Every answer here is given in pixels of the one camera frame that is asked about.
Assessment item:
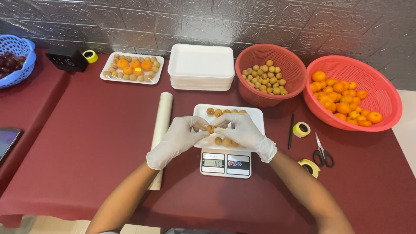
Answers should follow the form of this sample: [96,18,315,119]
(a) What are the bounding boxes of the person's left hand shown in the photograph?
[146,115,211,171]

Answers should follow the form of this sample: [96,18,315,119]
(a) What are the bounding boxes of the person's right hand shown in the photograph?
[210,113,278,163]

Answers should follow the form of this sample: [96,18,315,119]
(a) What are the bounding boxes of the white foam tray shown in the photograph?
[193,104,265,152]

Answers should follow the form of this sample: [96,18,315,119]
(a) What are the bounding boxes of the clear cling film roll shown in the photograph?
[148,92,173,191]

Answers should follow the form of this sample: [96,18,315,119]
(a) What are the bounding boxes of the loose group of longans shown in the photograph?
[206,107,248,147]

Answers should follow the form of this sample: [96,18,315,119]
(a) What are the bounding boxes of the white digital kitchen scale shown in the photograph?
[200,148,252,179]

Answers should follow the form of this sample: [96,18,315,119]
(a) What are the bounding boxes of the black pen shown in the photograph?
[288,113,295,150]

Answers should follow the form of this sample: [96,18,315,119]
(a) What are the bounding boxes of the yellow label sticker roll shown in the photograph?
[292,122,311,138]
[297,159,320,179]

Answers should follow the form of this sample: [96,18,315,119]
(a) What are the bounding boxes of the heap of brown longans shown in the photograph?
[241,60,289,96]

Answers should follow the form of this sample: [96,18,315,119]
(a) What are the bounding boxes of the maroon tablecloth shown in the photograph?
[0,54,416,234]
[0,48,71,195]

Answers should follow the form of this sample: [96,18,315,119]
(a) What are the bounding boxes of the stack of white foam trays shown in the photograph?
[167,44,235,91]

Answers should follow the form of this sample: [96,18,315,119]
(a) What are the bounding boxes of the small red plastic basket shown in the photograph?
[235,44,308,108]

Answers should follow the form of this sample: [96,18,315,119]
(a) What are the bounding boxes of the wrapped white fruit tray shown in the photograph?
[100,52,165,85]

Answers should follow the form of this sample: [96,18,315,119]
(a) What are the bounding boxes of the heap of small oranges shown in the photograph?
[309,71,383,127]

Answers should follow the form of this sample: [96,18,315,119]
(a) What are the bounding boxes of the yellow tape roll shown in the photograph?
[82,50,99,63]

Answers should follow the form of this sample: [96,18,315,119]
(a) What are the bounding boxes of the black digital clock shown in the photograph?
[45,45,89,73]

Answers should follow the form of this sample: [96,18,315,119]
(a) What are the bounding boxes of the large red plastic basket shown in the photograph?
[303,55,403,132]

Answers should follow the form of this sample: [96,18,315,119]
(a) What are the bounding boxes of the smartphone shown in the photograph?
[0,127,22,164]

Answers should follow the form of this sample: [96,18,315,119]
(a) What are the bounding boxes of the blue plastic basket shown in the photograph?
[0,34,37,89]

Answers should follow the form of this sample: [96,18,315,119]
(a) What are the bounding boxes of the bunch of dark grapes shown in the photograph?
[0,52,27,79]

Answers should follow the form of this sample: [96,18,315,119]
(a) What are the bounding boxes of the ring of wrapped longans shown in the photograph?
[103,54,161,82]

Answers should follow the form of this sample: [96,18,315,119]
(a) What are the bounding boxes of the black handled scissors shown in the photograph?
[313,132,335,168]

